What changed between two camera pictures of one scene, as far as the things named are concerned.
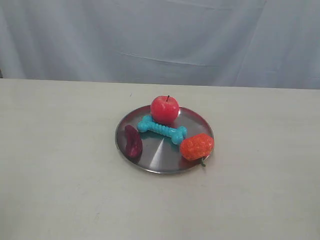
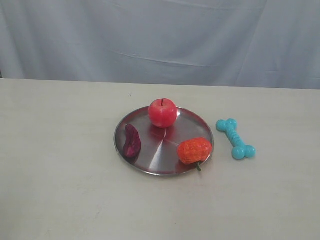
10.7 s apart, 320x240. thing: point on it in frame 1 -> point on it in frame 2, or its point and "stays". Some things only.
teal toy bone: [176, 134] -> [240, 151]
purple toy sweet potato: [134, 142] stays
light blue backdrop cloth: [247, 43] stays
